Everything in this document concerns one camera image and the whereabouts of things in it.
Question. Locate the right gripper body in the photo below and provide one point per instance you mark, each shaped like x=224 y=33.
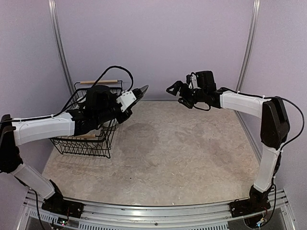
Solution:
x=199 y=95

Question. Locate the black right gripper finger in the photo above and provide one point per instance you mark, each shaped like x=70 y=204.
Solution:
x=177 y=87
x=189 y=103

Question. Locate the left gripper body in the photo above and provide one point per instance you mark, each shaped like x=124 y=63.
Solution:
x=125 y=116

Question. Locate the grey deer print plate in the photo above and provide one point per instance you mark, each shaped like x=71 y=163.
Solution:
x=139 y=93

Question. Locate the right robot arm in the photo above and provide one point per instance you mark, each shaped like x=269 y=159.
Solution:
x=274 y=127

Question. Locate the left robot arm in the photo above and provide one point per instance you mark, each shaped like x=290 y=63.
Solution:
x=95 y=108

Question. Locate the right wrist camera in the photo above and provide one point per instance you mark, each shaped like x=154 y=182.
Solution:
x=201 y=80

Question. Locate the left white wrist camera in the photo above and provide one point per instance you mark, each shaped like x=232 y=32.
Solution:
x=126 y=99

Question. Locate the black wire dish rack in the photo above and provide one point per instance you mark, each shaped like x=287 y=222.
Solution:
x=96 y=142

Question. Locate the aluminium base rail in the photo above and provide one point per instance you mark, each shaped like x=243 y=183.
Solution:
x=104 y=216

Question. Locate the right aluminium frame post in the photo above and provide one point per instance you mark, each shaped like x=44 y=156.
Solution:
x=249 y=45

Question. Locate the aluminium frame post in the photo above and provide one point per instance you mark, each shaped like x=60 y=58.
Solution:
x=59 y=44
x=249 y=45

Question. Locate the left aluminium frame post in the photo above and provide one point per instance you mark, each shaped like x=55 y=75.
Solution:
x=59 y=44

